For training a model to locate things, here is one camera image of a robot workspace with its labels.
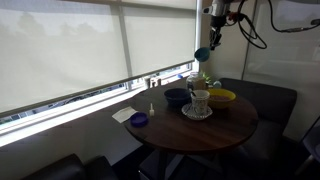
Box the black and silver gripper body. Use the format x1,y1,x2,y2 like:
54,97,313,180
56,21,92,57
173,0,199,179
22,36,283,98
210,15,227,44

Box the blue measuring cup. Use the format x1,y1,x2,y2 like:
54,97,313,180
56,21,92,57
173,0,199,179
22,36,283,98
194,47,210,62

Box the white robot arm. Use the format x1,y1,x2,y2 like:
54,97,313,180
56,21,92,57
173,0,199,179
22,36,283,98
202,0,267,51

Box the small green plant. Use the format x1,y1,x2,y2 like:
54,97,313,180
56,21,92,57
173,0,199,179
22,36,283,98
200,71,213,85

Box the yellow bowl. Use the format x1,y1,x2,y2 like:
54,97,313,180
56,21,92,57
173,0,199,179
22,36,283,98
208,88,236,109

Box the patterned ceramic mug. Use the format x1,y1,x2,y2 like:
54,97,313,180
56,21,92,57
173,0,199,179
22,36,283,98
191,90,210,114

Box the small items on windowsill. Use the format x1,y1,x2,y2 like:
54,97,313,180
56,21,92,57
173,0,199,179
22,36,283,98
144,76,162,89

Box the dark blue bowl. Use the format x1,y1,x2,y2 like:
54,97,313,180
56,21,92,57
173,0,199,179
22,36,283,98
164,88,191,107

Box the patterned saucer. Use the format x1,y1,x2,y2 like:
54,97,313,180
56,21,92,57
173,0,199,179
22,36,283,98
181,103,212,121

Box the round wooden table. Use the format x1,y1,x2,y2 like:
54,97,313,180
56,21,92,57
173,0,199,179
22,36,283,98
123,84,260,180

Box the small white bottle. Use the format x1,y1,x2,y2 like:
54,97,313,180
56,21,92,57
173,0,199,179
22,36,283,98
149,103,155,116

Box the blue round lid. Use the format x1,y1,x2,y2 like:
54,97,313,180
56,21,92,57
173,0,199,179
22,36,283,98
130,112,148,127

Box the white paper sheet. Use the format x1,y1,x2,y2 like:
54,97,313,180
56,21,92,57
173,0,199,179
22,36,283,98
112,106,136,123

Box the dark upholstered bench seat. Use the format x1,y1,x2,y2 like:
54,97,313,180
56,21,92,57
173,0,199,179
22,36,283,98
139,77,298,180

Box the white roller blind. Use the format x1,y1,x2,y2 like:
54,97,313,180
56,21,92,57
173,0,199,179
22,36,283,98
0,0,197,116

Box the dark chair foreground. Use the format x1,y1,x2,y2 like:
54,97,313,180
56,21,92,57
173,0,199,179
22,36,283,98
21,154,119,180

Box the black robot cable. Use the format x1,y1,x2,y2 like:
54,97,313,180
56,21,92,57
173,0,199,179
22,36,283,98
229,0,320,50

